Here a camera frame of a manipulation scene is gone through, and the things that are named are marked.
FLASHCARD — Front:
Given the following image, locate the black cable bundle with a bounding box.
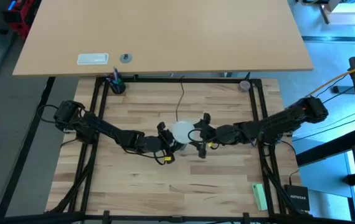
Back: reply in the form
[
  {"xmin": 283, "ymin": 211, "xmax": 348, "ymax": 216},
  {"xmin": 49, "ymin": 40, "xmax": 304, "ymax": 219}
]
[
  {"xmin": 260, "ymin": 146, "xmax": 301, "ymax": 216},
  {"xmin": 44, "ymin": 142, "xmax": 95, "ymax": 215}
]

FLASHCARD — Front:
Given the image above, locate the yellow cable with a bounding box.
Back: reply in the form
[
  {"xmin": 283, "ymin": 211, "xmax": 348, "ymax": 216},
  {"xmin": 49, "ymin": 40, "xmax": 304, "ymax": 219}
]
[{"xmin": 305, "ymin": 62, "xmax": 355, "ymax": 98}]

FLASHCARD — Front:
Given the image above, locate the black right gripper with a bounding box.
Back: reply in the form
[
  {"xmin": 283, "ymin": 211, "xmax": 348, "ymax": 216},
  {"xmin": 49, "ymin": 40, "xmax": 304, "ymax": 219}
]
[{"xmin": 192, "ymin": 113, "xmax": 229, "ymax": 159}]

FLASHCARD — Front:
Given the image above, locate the beige wooden desk top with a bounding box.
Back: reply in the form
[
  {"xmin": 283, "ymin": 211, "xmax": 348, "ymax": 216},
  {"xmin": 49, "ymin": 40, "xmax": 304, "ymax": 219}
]
[{"xmin": 12, "ymin": 0, "xmax": 315, "ymax": 78}]

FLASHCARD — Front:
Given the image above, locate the white rectangular plate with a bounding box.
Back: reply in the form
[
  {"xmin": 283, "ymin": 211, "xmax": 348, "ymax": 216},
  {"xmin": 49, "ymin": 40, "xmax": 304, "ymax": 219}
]
[{"xmin": 76, "ymin": 52, "xmax": 110, "ymax": 66}]

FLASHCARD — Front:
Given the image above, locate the red equipment case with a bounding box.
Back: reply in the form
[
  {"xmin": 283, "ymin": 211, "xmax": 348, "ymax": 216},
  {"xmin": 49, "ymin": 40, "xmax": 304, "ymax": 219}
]
[{"xmin": 3, "ymin": 0, "xmax": 43, "ymax": 40}]

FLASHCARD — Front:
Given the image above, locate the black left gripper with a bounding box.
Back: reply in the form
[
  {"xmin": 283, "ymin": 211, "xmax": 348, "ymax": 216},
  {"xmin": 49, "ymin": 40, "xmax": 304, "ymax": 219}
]
[{"xmin": 144, "ymin": 122, "xmax": 183, "ymax": 165}]

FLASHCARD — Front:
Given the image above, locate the wooden stand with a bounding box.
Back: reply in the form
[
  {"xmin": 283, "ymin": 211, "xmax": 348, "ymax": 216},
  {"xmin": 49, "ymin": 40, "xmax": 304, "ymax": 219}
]
[{"xmin": 318, "ymin": 0, "xmax": 355, "ymax": 27}]

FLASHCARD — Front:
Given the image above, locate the light green box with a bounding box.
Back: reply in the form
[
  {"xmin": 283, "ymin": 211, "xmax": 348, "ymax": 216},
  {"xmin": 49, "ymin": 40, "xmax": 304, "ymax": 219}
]
[{"xmin": 251, "ymin": 182, "xmax": 269, "ymax": 212}]

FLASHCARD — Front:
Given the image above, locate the black pen cup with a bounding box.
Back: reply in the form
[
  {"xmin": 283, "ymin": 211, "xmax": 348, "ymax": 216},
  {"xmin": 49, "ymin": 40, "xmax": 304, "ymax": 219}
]
[{"xmin": 106, "ymin": 77, "xmax": 126, "ymax": 95}]

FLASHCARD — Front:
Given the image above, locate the thin black socket cord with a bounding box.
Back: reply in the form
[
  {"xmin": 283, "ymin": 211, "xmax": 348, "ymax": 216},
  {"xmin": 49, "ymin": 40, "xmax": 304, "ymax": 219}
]
[{"xmin": 175, "ymin": 75, "xmax": 186, "ymax": 123}]

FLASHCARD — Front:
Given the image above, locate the black Netgear network switch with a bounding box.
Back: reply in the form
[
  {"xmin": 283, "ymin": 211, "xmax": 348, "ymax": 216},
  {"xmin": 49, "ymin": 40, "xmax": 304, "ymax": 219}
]
[{"xmin": 283, "ymin": 184, "xmax": 311, "ymax": 213}]

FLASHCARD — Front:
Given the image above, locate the white frosted lightbulb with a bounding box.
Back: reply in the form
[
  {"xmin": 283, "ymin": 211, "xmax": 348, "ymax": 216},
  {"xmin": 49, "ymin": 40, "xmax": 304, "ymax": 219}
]
[{"xmin": 171, "ymin": 120, "xmax": 196, "ymax": 144}]

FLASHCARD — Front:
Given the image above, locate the black metal frame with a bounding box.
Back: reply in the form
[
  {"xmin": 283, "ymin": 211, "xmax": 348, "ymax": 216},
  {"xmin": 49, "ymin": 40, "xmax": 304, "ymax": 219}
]
[{"xmin": 0, "ymin": 74, "xmax": 355, "ymax": 224}]

